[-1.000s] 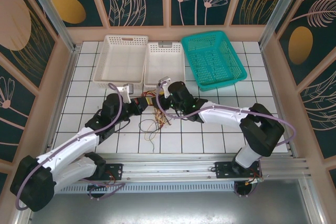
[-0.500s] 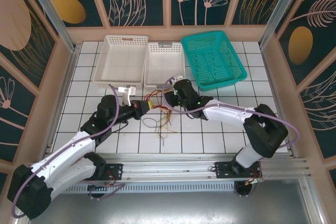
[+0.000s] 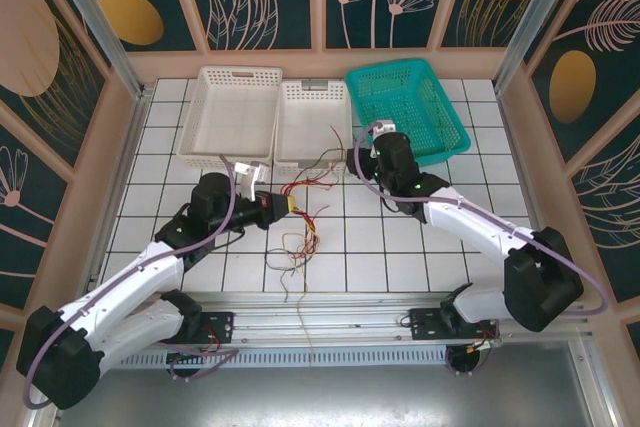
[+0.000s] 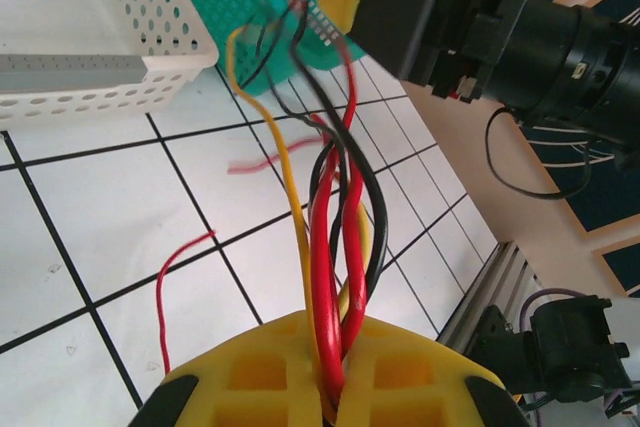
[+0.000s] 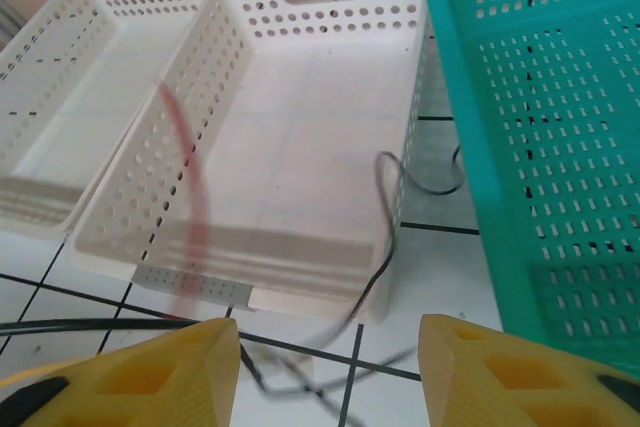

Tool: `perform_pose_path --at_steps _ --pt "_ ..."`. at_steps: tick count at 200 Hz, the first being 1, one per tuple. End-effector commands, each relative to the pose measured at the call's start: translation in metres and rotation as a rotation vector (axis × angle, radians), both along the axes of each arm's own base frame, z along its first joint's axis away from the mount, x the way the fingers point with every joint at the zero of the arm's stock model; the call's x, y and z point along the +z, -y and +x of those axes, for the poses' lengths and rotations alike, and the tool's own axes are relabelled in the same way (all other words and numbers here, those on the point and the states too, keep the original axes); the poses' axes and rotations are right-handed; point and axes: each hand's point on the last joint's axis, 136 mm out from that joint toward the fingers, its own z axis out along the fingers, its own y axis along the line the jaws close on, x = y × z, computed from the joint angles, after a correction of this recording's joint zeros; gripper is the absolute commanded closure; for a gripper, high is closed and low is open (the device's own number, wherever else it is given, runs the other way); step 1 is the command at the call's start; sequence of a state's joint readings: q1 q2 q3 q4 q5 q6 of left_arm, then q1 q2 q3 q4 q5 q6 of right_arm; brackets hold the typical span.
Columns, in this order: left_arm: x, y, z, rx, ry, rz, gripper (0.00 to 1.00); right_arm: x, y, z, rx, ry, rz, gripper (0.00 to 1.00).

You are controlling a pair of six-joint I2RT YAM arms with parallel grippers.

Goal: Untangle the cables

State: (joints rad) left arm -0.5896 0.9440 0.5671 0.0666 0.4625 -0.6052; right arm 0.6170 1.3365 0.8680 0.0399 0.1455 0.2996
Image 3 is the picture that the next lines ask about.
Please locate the small white plastic basket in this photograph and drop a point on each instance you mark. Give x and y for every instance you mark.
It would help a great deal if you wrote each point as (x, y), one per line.
(305, 122)

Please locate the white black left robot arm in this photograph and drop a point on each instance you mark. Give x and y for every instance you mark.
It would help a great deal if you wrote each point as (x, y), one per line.
(145, 267)

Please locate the teal plastic basket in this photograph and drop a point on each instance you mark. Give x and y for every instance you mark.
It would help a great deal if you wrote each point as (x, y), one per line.
(400, 97)

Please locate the grey metal sheet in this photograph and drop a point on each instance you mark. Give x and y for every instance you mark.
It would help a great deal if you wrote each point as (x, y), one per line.
(320, 397)

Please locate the large white plastic basket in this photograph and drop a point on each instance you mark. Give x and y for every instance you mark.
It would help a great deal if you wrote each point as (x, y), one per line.
(225, 117)

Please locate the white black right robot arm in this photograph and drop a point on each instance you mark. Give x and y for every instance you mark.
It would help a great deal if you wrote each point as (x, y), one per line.
(475, 224)

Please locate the aluminium frame post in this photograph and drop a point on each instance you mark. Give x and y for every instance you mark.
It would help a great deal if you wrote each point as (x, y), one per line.
(531, 17)
(95, 17)

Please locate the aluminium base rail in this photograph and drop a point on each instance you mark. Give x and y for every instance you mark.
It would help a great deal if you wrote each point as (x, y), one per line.
(320, 319)

